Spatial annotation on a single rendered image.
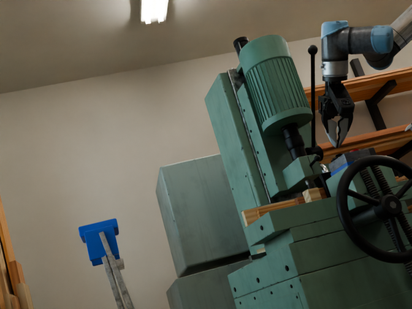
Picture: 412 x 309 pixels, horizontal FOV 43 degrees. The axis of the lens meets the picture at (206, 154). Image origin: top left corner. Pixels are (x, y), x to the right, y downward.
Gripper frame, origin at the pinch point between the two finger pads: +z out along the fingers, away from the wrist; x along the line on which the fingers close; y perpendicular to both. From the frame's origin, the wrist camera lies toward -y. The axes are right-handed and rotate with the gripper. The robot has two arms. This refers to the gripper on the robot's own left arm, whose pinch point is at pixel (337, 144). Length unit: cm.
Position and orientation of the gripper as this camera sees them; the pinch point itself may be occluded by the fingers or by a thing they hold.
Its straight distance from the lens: 160.9
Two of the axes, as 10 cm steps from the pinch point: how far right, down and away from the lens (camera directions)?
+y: -0.9, -2.4, 9.7
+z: 0.7, 9.7, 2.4
